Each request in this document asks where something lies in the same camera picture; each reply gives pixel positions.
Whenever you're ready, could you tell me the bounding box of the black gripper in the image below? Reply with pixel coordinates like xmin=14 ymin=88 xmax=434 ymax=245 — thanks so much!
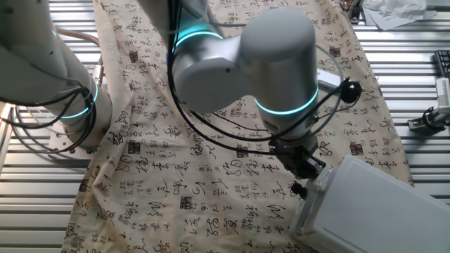
xmin=269 ymin=135 xmax=327 ymax=181

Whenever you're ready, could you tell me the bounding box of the white plastic drawer cabinet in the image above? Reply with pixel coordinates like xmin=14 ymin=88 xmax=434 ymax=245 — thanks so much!
xmin=291 ymin=155 xmax=450 ymax=253

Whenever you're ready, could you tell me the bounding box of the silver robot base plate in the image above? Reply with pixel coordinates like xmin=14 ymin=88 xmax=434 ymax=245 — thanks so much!
xmin=47 ymin=131 xmax=98 ymax=161

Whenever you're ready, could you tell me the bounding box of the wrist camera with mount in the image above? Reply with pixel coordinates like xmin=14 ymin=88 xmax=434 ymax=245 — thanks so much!
xmin=316 ymin=68 xmax=364 ymax=105

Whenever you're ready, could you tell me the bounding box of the black keyboard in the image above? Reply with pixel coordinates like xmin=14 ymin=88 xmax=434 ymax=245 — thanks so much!
xmin=434 ymin=48 xmax=450 ymax=80

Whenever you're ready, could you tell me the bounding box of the white ribbed device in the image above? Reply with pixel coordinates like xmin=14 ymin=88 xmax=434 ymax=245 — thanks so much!
xmin=435 ymin=77 xmax=450 ymax=108

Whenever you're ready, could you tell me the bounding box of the thick pale hose cable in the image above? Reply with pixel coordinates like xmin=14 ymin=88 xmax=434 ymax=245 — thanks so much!
xmin=56 ymin=27 xmax=105 ymax=89

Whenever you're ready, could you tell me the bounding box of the crumpled white paper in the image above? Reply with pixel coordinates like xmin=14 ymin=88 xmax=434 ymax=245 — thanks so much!
xmin=364 ymin=0 xmax=428 ymax=20

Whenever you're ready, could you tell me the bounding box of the grey metal mount bracket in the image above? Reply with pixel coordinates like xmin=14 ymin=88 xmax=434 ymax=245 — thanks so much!
xmin=346 ymin=0 xmax=365 ymax=24

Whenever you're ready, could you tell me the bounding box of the black drawer knob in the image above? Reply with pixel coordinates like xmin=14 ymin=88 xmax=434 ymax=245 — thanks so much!
xmin=290 ymin=181 xmax=309 ymax=200

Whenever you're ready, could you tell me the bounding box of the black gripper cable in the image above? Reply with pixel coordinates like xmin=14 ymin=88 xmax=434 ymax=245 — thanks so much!
xmin=165 ymin=0 xmax=364 ymax=156

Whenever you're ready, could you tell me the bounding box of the black looped cable bundle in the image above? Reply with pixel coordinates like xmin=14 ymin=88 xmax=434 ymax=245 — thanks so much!
xmin=0 ymin=82 xmax=98 ymax=155

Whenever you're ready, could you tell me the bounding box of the flat white paper sheet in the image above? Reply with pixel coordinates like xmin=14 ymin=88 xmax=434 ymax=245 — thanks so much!
xmin=364 ymin=7 xmax=439 ymax=32

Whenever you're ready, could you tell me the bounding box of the beige calligraphy print cloth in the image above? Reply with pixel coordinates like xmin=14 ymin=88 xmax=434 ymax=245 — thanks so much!
xmin=61 ymin=0 xmax=414 ymax=253

